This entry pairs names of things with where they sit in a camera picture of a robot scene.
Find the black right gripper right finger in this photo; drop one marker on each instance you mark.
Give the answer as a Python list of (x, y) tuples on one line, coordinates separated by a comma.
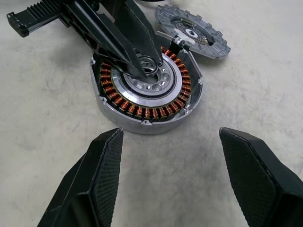
[(255, 179)]

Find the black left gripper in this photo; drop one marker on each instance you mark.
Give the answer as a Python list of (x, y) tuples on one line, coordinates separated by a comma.
[(38, 20)]

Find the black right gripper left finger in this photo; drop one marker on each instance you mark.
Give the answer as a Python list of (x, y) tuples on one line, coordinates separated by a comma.
[(104, 179)]

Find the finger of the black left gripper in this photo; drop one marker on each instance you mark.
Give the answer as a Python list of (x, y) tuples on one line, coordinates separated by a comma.
[(139, 30)]

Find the silver round motor lid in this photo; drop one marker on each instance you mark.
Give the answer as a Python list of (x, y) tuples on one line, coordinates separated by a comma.
[(165, 21)]

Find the silver spoked rotor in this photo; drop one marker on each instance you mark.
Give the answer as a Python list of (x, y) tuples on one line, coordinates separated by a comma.
[(175, 80)]

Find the silver motor housing copper windings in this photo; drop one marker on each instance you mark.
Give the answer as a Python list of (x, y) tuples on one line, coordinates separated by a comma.
[(132, 126)]

